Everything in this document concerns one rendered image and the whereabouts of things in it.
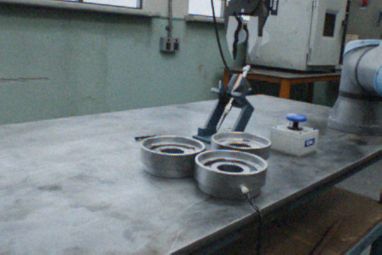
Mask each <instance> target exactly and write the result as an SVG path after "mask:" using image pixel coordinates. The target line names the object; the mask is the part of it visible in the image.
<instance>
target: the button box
mask: <svg viewBox="0 0 382 255"><path fill-rule="evenodd" d="M318 133H319V130H317V129H311V128H309V127H303V126H301V125H299V126H298V127H292V124H290V123H288V124H285V125H277V126H275V127H270V139H269V140H270V142H271V143H270V149H273V150H275V151H277V152H282V153H284V154H290V155H291V156H296V157H299V158H300V157H302V156H305V155H307V154H311V153H313V152H315V151H316V147H317V143H318Z"/></svg>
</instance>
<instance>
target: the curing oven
mask: <svg viewBox="0 0 382 255"><path fill-rule="evenodd" d="M349 12H350V0H279V3H278V15H277V16H273V15H270V14H271V11H269V16H268V18H267V20H266V22H265V25H264V27H263V28H264V30H265V31H266V32H267V33H268V34H269V37H270V40H269V42H268V44H265V45H264V46H262V47H260V49H259V52H258V56H257V57H256V58H255V61H253V62H251V60H250V57H249V55H248V48H249V44H248V40H247V46H246V64H251V68H255V65H261V66H266V67H281V68H286V69H297V70H301V72H300V74H303V75H305V71H311V70H331V72H336V70H340V69H341V67H342V63H343V54H344V43H345V39H346V30H347V26H348V17H349Z"/></svg>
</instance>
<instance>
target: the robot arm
mask: <svg viewBox="0 0 382 255"><path fill-rule="evenodd" d="M270 2H271V6H270ZM278 3H279V0H277V1H276V6H275V7H276V10H274V0H272V1H271V0H228V6H227V7H226V11H225V14H224V26H225V33H226V38H227V42H228V45H229V51H230V55H231V57H232V59H233V60H235V58H236V55H237V44H240V43H242V42H244V41H245V40H246V31H244V29H243V24H244V21H243V17H242V15H244V16H253V17H252V18H251V19H250V20H249V21H248V23H247V29H248V31H249V35H250V37H249V39H248V44H249V48H248V55H249V57H250V60H251V62H253V61H255V58H256V57H257V56H258V52H259V49H260V47H262V46H264V45H265V44H268V42H269V40H270V37H269V34H268V33H267V32H266V31H265V30H264V28H263V27H264V25H265V22H266V20H267V18H268V16H269V11H271V14H270V15H273V16H277V15H278ZM343 58H344V60H343V69H342V73H341V78H340V86H339V98H338V100H337V102H336V103H335V105H334V107H333V110H332V111H331V113H330V116H329V117H328V127H330V128H333V129H335V130H338V131H343V132H346V133H352V134H357V135H361V136H382V40H355V41H352V42H348V43H347V44H346V47H345V50H344V54H343Z"/></svg>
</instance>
